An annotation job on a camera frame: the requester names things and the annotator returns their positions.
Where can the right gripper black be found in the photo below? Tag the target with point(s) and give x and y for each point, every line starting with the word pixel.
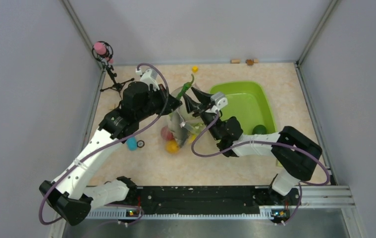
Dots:
pixel 193 106

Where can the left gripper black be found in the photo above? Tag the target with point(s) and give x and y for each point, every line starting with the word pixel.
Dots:
pixel 169 103

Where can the green toy chili pepper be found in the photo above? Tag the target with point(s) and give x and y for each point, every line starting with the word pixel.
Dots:
pixel 186 86

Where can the toy celery stalk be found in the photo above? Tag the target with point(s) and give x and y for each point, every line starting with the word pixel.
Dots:
pixel 196 126

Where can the clear zip top bag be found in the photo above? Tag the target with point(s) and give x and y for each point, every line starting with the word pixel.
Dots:
pixel 187 117

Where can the red toy apple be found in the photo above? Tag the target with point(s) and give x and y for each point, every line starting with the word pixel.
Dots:
pixel 166 134

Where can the green plastic bin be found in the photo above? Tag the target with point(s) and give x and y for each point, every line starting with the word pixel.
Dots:
pixel 247 102

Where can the orange toy mango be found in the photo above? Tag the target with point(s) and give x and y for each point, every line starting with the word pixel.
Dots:
pixel 172 147

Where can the dark green toy avocado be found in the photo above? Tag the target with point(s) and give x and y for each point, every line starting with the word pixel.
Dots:
pixel 259 129

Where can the grey toy fish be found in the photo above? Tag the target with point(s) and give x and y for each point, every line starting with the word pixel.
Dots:
pixel 176 125

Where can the yellow toy banana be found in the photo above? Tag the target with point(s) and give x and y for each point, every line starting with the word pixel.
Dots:
pixel 191 138

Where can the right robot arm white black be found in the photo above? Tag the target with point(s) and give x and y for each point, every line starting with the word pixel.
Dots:
pixel 297 153

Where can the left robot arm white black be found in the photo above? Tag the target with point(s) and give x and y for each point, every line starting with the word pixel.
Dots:
pixel 68 196

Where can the blue cylinder toy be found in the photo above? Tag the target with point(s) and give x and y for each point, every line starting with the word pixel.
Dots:
pixel 131 144

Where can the pink microphone on tripod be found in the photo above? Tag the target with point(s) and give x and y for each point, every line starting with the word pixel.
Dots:
pixel 103 53

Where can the brown small object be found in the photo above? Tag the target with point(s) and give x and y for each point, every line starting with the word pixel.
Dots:
pixel 249 62

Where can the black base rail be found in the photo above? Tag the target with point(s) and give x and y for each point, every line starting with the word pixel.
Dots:
pixel 207 202

